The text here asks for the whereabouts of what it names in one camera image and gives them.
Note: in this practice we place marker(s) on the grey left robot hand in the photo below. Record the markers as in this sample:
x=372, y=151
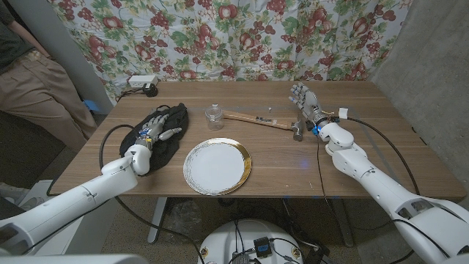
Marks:
x=152, y=132

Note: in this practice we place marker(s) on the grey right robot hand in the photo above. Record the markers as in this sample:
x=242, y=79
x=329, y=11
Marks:
x=309, y=102

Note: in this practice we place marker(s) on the white power strip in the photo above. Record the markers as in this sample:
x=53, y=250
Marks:
x=141, y=81

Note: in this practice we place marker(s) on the floral fruit-print backdrop cloth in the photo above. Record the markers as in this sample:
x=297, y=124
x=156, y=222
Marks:
x=234, y=36

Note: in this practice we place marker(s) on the clear glass cup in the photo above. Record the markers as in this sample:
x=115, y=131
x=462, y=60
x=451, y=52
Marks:
x=214, y=117

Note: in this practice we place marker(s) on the white floor board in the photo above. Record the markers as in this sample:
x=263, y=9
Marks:
x=38, y=190

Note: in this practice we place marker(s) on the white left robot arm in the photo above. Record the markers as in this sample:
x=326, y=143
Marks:
x=73, y=201

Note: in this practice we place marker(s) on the blue tape piece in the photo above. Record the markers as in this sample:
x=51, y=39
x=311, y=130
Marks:
x=91, y=105

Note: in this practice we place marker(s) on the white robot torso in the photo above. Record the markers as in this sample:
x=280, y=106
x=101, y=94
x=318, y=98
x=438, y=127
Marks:
x=227, y=238

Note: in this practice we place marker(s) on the person in khaki trousers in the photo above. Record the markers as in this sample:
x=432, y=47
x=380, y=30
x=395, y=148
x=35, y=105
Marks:
x=33, y=91

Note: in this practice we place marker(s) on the person's bare forearm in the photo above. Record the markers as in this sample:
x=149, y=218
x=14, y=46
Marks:
x=27, y=36

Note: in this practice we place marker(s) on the black box with blue label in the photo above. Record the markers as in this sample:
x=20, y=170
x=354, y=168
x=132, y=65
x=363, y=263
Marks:
x=262, y=247

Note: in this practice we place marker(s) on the white gold-rimmed paper plate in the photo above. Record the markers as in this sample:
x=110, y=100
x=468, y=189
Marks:
x=216, y=166

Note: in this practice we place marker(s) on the grey table leg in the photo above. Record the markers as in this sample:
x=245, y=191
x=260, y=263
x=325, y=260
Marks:
x=343, y=220

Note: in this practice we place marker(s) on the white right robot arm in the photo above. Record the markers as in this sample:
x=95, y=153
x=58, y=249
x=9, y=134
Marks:
x=359, y=165

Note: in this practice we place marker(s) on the black plug adapter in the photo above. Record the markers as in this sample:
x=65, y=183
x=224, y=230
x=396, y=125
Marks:
x=150, y=90

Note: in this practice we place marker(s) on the black shorts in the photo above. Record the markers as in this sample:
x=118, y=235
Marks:
x=176, y=114

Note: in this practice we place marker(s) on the white table leg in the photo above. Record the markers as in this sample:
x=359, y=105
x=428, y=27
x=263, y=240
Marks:
x=158, y=216

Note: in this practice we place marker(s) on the crumpled clear plastic bag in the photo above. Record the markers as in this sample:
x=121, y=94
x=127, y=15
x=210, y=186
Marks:
x=183, y=220

